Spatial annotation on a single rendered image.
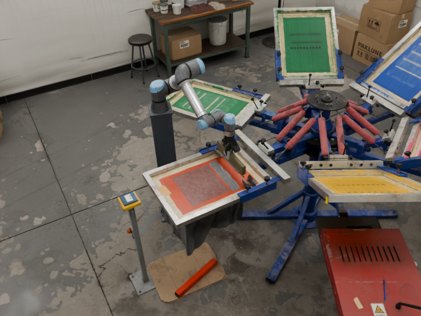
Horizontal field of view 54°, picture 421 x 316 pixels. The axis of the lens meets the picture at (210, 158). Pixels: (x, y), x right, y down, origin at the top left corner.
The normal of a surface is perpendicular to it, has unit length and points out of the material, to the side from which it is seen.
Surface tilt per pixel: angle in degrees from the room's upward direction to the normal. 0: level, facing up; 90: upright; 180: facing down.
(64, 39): 90
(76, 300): 0
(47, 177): 0
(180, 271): 2
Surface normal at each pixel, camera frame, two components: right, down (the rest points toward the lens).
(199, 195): -0.03, -0.77
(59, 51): 0.49, 0.54
